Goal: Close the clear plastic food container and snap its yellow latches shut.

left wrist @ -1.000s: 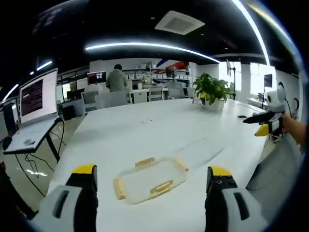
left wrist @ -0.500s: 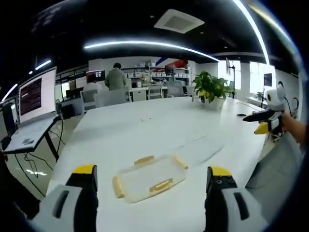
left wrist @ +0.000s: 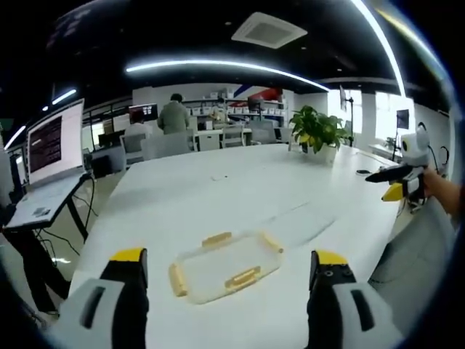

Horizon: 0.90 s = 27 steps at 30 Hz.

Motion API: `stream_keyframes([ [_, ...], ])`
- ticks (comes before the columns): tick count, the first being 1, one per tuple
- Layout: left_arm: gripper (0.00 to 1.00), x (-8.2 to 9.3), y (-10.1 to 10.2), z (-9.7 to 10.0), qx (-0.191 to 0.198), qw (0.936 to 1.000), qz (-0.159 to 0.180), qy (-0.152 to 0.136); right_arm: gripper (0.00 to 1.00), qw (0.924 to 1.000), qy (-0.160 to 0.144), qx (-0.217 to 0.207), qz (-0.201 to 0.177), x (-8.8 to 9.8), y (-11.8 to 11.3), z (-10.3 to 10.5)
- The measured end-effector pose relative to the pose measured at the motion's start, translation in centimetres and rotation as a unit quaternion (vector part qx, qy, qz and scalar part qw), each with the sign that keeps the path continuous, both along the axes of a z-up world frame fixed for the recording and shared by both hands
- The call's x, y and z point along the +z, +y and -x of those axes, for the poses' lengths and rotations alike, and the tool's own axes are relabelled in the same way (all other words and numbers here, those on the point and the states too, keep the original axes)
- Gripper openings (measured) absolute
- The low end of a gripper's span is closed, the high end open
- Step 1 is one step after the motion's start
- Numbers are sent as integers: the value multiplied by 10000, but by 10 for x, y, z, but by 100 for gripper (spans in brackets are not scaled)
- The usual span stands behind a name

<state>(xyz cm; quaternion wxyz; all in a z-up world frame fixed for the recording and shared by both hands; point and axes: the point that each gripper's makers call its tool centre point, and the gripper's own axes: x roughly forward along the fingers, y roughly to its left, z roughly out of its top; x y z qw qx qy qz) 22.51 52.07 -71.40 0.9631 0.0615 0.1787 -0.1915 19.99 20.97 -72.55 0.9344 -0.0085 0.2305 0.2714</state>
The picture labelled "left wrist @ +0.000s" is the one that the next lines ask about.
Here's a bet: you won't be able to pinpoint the person's right hand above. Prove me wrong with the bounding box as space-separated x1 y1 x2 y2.
422 167 446 200

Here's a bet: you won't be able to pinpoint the black desktop monitor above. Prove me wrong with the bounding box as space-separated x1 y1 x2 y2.
128 103 159 124

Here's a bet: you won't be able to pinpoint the green potted plant white pot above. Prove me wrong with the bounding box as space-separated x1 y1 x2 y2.
288 105 352 167

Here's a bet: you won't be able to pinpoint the open silver laptop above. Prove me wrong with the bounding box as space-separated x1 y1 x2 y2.
2 97 91 230

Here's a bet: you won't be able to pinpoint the long ceiling light strip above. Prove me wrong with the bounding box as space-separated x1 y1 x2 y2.
125 60 331 92
350 0 408 97

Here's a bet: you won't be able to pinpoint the white ceiling air vent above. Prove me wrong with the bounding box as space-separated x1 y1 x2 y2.
231 11 309 50

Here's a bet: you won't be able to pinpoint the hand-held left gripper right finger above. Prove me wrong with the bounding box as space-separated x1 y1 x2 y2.
307 249 405 349

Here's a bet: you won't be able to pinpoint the grey office chair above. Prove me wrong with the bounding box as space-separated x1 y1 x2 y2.
249 119 276 145
220 124 244 148
140 132 194 161
119 132 153 165

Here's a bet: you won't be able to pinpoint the clear plastic lid yellow buckles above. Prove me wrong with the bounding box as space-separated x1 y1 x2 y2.
167 229 285 305

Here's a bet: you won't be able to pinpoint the black laptop cable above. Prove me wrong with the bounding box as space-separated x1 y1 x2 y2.
81 173 101 219

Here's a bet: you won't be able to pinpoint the black laptop stand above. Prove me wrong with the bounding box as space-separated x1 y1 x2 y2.
1 177 100 316

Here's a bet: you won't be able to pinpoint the short ceiling light strip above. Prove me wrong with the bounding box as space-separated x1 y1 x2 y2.
51 88 78 107
2 125 27 151

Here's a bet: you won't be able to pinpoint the shelf with white boxes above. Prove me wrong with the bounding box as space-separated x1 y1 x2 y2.
181 95 287 127

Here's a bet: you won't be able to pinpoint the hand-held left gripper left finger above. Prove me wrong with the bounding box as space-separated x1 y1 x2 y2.
46 247 150 349

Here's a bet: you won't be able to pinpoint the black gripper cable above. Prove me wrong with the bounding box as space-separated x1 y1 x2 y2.
428 144 450 176

